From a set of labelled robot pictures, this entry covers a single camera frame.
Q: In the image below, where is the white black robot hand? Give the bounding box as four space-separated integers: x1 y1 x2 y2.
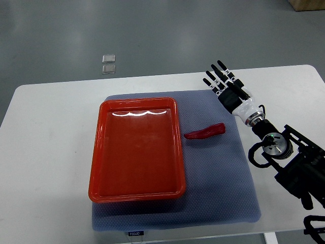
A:
203 60 262 126

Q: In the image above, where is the red chili pepper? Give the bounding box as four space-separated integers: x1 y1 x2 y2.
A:
184 123 226 140

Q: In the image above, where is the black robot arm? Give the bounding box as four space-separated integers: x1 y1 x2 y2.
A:
203 60 324 210

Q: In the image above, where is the red plastic tray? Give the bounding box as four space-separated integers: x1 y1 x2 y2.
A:
88 97 186 203

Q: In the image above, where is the blue grey mesh mat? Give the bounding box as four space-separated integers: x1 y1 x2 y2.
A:
92 89 261 232

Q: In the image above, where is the cardboard box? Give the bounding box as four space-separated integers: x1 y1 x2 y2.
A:
288 0 324 12

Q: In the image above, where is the lower grey floor plate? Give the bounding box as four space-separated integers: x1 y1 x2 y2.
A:
102 64 116 74

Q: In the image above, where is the grey floor plate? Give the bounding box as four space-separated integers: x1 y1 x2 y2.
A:
102 54 115 64
102 64 116 74

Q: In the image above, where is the upper grey floor plate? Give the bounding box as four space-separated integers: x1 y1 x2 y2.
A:
102 54 115 64

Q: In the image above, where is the white table leg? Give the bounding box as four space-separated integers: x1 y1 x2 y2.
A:
263 232 279 244

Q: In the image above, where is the black label tag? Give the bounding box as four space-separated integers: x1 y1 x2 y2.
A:
128 231 144 236

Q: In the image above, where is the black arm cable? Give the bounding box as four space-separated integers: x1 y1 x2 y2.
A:
248 142 271 168

